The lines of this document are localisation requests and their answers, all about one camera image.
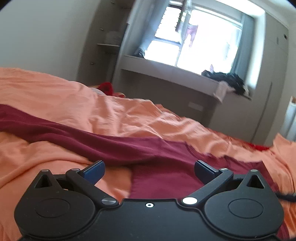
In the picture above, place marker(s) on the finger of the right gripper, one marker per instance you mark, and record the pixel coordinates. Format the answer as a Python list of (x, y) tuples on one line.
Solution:
[(286, 197)]

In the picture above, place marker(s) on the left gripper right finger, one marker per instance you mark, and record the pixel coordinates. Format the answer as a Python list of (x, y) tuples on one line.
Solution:
[(214, 182)]

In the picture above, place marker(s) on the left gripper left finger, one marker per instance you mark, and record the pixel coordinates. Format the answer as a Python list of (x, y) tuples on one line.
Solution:
[(83, 181)]

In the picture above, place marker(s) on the maroon long-sleeve shirt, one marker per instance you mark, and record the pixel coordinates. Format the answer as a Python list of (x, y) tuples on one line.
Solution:
[(148, 177)]

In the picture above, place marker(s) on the pile of dark clothes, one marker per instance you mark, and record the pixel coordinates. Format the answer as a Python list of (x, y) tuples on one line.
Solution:
[(232, 79)]

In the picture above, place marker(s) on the grey padded headboard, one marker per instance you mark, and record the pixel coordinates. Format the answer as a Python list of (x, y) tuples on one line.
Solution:
[(288, 129)]

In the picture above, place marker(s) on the orange duvet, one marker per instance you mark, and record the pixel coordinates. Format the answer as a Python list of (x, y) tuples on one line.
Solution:
[(78, 106)]

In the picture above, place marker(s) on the tall grey right wardrobe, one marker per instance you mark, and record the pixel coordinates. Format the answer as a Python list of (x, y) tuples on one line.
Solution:
[(265, 82)]

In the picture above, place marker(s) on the grey window bench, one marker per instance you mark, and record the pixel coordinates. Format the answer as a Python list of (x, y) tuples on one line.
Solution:
[(185, 93)]

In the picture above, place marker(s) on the white garment hanging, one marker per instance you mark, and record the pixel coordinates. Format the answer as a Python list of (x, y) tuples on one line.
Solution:
[(221, 91)]

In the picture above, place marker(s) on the red item behind bed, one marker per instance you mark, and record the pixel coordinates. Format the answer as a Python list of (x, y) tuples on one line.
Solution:
[(107, 89)]

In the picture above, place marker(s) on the right blue curtain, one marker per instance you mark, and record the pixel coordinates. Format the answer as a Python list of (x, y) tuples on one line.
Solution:
[(242, 58)]

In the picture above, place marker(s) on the blue curtain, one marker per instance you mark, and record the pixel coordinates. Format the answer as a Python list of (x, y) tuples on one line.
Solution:
[(242, 58), (154, 18)]

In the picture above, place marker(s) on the open grey wardrobe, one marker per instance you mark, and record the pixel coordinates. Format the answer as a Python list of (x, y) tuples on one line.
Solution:
[(102, 45)]

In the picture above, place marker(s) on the purple hanging garment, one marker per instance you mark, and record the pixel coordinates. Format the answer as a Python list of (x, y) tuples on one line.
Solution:
[(191, 30)]

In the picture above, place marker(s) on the left blue curtain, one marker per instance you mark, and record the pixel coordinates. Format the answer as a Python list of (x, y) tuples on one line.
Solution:
[(154, 18)]

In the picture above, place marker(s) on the window with frame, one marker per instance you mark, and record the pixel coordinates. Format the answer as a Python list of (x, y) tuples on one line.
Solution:
[(216, 42)]

